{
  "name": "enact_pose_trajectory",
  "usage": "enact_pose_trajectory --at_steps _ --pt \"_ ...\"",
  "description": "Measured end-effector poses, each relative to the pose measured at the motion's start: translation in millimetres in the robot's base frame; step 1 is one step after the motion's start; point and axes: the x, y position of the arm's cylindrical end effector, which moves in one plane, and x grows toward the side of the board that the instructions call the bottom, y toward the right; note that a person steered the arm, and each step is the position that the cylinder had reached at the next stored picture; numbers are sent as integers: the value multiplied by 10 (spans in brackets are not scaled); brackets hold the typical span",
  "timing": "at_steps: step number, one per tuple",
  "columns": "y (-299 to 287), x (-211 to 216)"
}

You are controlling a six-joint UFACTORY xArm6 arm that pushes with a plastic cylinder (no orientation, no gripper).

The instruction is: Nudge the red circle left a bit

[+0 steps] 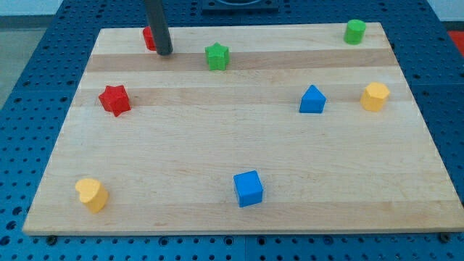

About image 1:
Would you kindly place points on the red cylinder block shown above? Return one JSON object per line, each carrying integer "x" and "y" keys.
{"x": 148, "y": 39}

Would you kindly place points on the light wooden board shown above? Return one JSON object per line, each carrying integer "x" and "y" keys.
{"x": 168, "y": 163}

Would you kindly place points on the blue cube block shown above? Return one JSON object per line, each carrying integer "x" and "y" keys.
{"x": 248, "y": 188}

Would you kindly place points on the green star block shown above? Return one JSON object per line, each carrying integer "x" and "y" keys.
{"x": 217, "y": 56}

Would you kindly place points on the blue triangular prism block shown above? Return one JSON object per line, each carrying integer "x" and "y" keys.
{"x": 313, "y": 101}

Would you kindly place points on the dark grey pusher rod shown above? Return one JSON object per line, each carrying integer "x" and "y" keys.
{"x": 158, "y": 25}

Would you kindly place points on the red star block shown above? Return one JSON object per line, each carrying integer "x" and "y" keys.
{"x": 115, "y": 99}

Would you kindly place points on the yellow hexagon block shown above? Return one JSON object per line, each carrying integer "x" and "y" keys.
{"x": 374, "y": 96}

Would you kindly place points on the yellow heart block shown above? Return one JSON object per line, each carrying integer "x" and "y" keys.
{"x": 92, "y": 194}

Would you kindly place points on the green cylinder block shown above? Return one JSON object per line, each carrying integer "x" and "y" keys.
{"x": 354, "y": 32}

